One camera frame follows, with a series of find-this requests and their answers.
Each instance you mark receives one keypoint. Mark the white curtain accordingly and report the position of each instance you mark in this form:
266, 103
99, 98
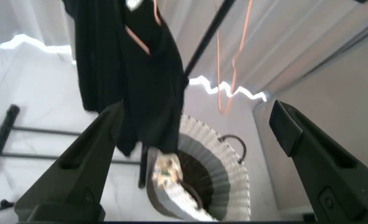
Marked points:
280, 37

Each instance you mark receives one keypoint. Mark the white laundry basket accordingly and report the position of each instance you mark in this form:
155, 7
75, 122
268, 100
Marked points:
233, 174

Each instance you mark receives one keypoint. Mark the pink clothes hanger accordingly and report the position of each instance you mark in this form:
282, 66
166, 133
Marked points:
218, 62
137, 39

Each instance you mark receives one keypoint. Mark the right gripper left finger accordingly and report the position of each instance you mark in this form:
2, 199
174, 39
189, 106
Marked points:
65, 186

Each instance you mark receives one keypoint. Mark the black clothes rack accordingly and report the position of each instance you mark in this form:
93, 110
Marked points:
208, 34

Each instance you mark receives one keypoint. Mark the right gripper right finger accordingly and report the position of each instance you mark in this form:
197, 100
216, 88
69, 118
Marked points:
342, 186

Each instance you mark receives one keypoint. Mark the black garment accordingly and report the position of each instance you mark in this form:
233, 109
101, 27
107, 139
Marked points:
152, 93

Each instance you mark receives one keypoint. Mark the cream printed garment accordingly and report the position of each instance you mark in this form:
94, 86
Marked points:
166, 171

